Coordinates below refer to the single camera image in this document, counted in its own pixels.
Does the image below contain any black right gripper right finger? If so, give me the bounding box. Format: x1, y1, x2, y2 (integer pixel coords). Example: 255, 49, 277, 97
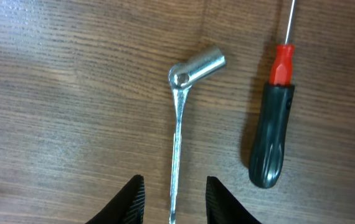
206, 176, 260, 224

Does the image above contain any black red precision screwdriver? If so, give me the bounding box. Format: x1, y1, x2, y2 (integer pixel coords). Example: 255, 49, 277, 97
248, 0, 297, 189

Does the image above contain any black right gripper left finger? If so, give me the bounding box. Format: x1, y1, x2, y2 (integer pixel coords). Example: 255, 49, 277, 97
87, 175, 145, 224

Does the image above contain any silver socket wrench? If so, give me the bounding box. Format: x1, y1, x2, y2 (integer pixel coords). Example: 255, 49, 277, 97
168, 46, 226, 224

